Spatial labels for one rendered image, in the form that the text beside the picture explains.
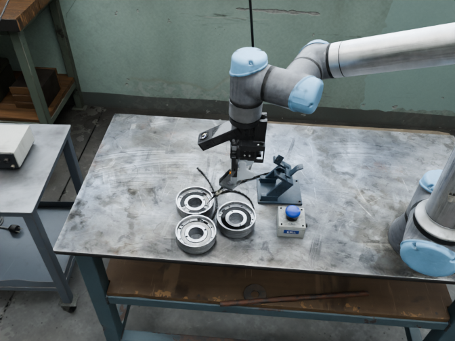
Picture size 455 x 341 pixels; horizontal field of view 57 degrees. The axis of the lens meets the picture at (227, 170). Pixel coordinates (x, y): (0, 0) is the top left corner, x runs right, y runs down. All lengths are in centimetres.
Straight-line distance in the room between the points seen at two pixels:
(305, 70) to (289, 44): 174
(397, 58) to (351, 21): 172
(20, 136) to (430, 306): 145
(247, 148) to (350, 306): 62
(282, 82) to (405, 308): 84
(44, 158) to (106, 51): 131
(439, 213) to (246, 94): 45
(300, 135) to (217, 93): 141
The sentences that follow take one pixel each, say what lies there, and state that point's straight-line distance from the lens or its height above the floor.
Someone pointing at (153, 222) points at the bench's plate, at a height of 80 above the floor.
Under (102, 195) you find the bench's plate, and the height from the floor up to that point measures 80.
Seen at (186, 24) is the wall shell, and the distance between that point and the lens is 260.
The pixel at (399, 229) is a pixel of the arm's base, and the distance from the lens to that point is 118.
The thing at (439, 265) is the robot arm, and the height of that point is 97.
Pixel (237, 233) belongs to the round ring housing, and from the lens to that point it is 110.
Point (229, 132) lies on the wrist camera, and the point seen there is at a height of 109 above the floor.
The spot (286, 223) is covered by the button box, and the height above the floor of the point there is 85.
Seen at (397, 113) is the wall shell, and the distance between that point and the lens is 301.
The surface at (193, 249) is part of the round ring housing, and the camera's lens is 107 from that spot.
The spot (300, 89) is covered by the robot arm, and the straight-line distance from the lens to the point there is 84.
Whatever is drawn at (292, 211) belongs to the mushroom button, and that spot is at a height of 87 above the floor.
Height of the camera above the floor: 170
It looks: 43 degrees down
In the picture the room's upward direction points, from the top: 2 degrees clockwise
